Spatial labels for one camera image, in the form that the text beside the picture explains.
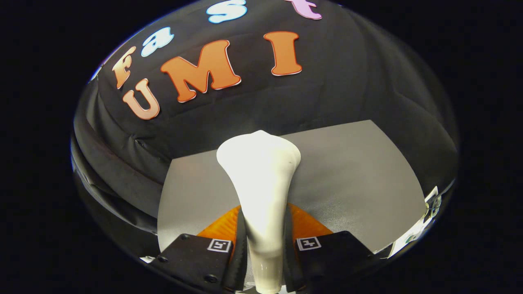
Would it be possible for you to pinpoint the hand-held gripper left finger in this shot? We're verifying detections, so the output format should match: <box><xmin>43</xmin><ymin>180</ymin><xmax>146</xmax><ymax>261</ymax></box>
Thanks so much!
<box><xmin>149</xmin><ymin>205</ymin><xmax>248</xmax><ymax>292</ymax></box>

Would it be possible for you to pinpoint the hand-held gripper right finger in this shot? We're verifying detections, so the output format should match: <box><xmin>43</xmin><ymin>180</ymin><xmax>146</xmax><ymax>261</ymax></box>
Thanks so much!
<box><xmin>283</xmin><ymin>203</ymin><xmax>374</xmax><ymax>292</ymax></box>

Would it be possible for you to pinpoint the grey drawer cabinet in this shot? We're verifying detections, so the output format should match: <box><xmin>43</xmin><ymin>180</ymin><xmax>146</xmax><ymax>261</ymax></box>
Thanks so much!
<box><xmin>157</xmin><ymin>120</ymin><xmax>427</xmax><ymax>254</ymax></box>

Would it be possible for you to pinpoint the white garment steamer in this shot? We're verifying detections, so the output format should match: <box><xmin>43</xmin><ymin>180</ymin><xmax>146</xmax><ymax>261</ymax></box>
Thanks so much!
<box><xmin>216</xmin><ymin>130</ymin><xmax>302</xmax><ymax>294</ymax></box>

